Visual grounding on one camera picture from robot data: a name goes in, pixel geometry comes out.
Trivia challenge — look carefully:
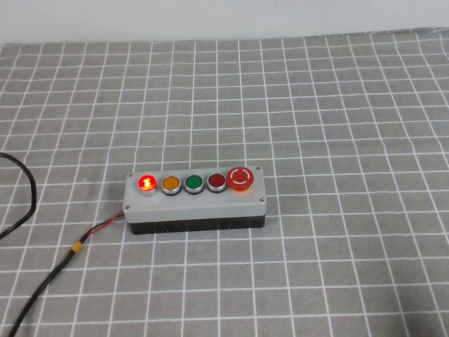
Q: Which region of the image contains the plain black cable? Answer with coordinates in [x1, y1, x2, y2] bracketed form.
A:
[0, 152, 38, 241]

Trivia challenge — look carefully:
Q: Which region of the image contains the dark red push button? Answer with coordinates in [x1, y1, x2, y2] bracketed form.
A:
[206, 173, 227, 194]

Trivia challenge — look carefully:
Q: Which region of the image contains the grey white checked tablecloth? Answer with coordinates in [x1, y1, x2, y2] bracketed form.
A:
[0, 27, 449, 337]

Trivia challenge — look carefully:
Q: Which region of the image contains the red mushroom emergency stop button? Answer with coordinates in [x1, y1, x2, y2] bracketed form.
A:
[226, 166, 255, 194]

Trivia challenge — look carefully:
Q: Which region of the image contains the green push button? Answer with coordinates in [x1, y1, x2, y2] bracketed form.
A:
[183, 173, 205, 196]

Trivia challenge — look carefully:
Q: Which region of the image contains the black cable with yellow connector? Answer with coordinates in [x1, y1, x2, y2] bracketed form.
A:
[6, 209, 126, 337]

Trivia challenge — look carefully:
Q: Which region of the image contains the grey black button control box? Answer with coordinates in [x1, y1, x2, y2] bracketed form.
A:
[123, 164, 268, 236]

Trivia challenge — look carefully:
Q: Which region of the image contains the yellow push button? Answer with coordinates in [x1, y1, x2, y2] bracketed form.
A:
[161, 175, 182, 197]

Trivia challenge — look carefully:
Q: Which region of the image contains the red indicator lamp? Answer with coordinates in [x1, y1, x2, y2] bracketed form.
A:
[138, 173, 158, 197]

